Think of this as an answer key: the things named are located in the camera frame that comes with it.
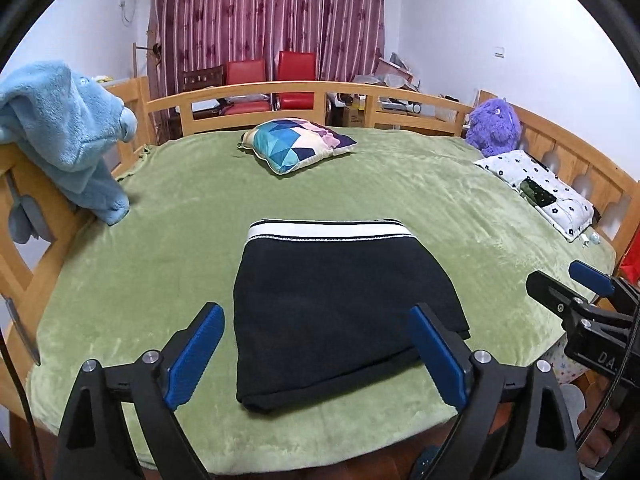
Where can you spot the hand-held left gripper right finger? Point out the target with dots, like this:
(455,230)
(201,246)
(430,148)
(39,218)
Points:
(435,355)

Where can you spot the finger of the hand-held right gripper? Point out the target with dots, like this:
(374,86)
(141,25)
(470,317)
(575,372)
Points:
(592,280)
(550,295)

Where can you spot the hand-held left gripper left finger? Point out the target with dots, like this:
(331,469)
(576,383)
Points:
(195,355)

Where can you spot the black pants with white waistband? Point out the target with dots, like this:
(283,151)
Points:
(340,310)

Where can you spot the person's right hand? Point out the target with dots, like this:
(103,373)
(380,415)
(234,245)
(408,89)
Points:
(597,440)

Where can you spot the floral bed sheet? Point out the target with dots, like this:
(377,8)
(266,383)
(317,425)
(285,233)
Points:
(567,367)

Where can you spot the red cloth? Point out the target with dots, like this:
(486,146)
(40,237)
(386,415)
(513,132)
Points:
(632,262)

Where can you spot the green fleece blanket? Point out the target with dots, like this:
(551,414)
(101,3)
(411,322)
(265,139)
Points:
(175,240)

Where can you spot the white floral pillow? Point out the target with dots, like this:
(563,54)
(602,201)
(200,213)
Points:
(510,170)

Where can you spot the purple plush toy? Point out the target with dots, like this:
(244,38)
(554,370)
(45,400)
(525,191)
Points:
(492,127)

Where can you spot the colourful geometric cushion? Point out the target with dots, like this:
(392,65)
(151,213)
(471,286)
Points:
(295,142)

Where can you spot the cardboard box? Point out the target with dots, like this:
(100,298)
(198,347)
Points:
(355,116)

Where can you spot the light blue plush robe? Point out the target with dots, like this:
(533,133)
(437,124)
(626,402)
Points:
(60,120)

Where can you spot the cardboard boxes clutter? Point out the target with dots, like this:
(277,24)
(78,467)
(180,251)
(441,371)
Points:
(390,72)

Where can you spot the dark wooden chair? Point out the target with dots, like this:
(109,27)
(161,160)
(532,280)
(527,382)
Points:
(202,77)

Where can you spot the wooden coat stand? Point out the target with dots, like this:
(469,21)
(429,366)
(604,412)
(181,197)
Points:
(150,60)

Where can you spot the dark red striped curtain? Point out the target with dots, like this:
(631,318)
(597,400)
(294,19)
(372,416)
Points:
(260,10)

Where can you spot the wooden bed frame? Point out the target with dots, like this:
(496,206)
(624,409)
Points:
(300,91)

